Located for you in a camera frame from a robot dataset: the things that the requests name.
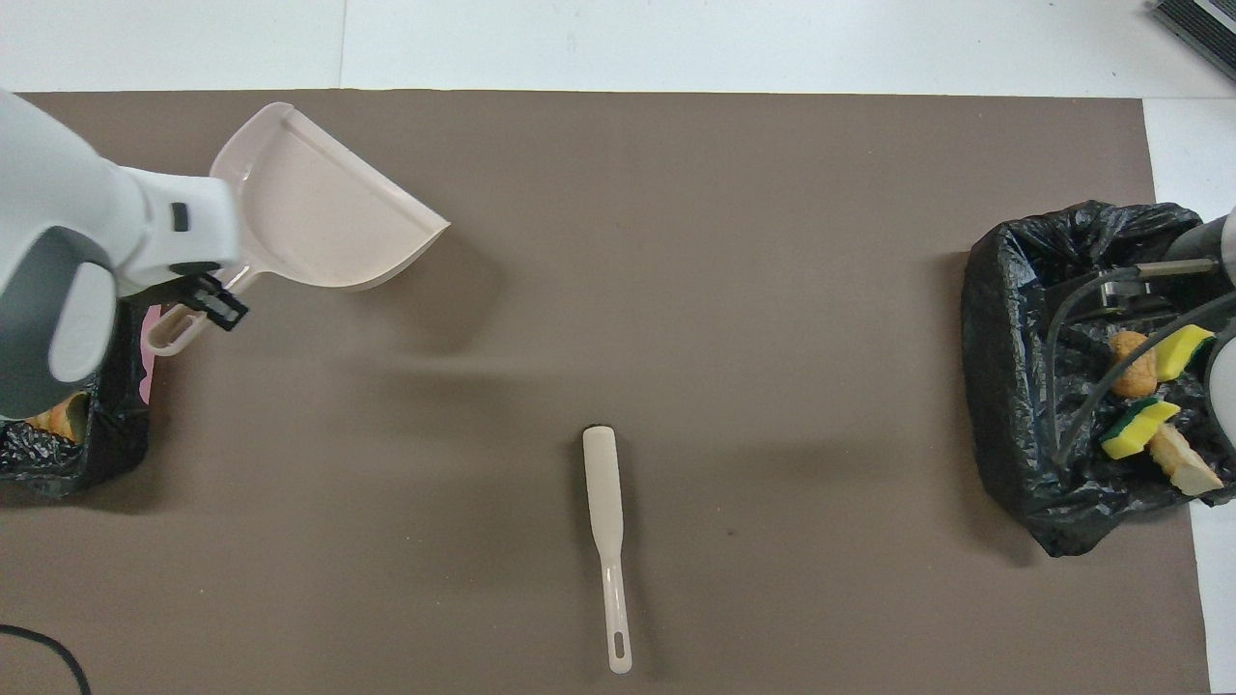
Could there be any wedge yellow sponge piece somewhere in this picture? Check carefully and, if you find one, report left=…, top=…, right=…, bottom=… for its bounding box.
left=1154, top=324, right=1218, bottom=383

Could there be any brown cork piece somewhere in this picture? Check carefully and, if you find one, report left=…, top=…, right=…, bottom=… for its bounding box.
left=1108, top=331, right=1159, bottom=399

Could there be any beige plastic dustpan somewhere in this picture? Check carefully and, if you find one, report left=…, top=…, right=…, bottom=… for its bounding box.
left=145, top=101, right=453, bottom=359

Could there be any notched yellow green sponge piece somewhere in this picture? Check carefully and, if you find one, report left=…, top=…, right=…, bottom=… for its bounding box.
left=1099, top=398, right=1183, bottom=461

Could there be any tan foam chunk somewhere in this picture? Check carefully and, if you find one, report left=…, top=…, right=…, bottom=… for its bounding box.
left=27, top=396, right=86, bottom=445
left=1147, top=422, right=1224, bottom=497

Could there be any beige brush with black bristles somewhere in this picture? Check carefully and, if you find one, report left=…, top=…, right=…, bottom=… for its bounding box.
left=581, top=424, right=634, bottom=676

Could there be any bin lined with black bag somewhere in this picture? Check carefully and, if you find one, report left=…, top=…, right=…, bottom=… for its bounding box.
left=961, top=200, right=1236, bottom=558

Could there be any pink bin with black bag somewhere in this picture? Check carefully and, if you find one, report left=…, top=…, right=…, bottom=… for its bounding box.
left=0, top=297, right=167, bottom=501

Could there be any dark grey ribbed device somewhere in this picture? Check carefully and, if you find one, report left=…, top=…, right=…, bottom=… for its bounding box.
left=1149, top=0, right=1236, bottom=83

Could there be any brown table mat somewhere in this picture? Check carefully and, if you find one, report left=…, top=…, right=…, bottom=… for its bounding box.
left=0, top=90, right=1213, bottom=695

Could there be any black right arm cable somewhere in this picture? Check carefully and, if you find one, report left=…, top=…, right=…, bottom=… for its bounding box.
left=1047, top=259, right=1236, bottom=466

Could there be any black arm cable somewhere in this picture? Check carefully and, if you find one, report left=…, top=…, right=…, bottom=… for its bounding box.
left=0, top=624, right=94, bottom=695
left=1047, top=259, right=1236, bottom=466

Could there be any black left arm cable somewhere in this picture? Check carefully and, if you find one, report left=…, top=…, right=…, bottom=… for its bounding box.
left=0, top=624, right=94, bottom=695

